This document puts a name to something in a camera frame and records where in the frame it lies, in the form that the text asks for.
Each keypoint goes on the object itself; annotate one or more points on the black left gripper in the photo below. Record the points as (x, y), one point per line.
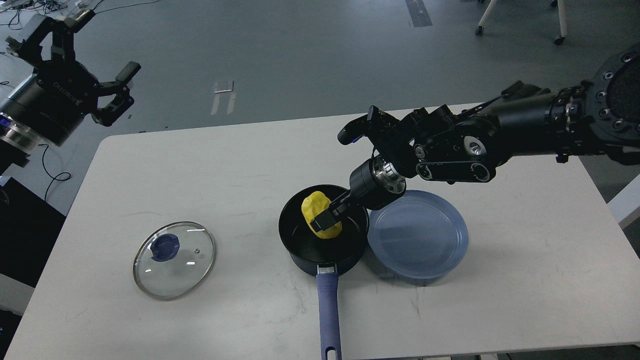
(56, 97)

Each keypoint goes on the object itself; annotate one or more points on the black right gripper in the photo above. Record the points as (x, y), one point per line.
(372, 185)

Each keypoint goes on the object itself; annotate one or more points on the yellow potato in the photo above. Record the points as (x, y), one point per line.
(312, 206)

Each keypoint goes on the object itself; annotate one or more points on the glass lid blue knob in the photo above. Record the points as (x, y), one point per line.
(174, 260)

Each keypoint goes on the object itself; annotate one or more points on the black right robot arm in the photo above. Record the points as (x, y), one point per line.
(599, 116)

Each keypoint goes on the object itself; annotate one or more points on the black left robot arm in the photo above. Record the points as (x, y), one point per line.
(19, 141)

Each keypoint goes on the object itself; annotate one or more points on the blue plate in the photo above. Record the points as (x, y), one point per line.
(420, 237)

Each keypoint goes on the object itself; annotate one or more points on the black box at left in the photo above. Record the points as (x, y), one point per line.
(29, 228)

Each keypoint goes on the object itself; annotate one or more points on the white table corner right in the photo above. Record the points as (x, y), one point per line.
(625, 206)

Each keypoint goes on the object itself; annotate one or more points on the white chair legs with casters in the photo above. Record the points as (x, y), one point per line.
(558, 5)

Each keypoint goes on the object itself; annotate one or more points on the black pot blue handle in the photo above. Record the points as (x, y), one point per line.
(324, 259)

